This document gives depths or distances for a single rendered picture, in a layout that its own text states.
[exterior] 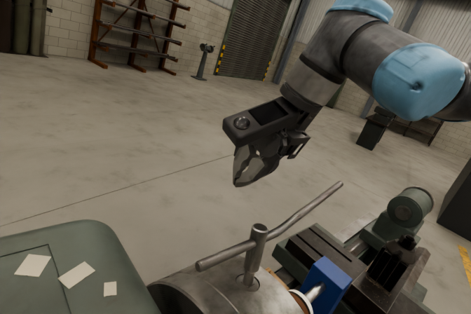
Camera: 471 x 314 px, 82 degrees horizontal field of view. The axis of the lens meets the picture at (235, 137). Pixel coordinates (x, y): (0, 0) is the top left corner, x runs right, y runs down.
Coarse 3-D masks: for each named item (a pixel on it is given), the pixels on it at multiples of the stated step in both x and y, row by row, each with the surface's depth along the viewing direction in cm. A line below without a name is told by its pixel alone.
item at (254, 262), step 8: (256, 224) 36; (256, 232) 35; (264, 232) 35; (256, 240) 35; (264, 240) 35; (256, 248) 35; (248, 256) 36; (256, 256) 36; (248, 264) 36; (256, 264) 36; (248, 272) 37; (248, 280) 37
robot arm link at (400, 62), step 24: (384, 24) 32; (360, 48) 31; (384, 48) 29; (408, 48) 27; (432, 48) 27; (360, 72) 31; (384, 72) 28; (408, 72) 27; (432, 72) 25; (456, 72) 26; (384, 96) 29; (408, 96) 27; (432, 96) 27; (408, 120) 29
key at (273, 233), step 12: (324, 192) 48; (312, 204) 45; (300, 216) 42; (276, 228) 39; (288, 228) 41; (252, 240) 35; (228, 252) 32; (240, 252) 33; (204, 264) 29; (216, 264) 30
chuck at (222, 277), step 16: (240, 256) 44; (176, 272) 43; (192, 272) 40; (208, 272) 39; (224, 272) 39; (240, 272) 39; (256, 272) 40; (224, 288) 36; (272, 288) 38; (240, 304) 34; (256, 304) 34; (272, 304) 35; (288, 304) 36
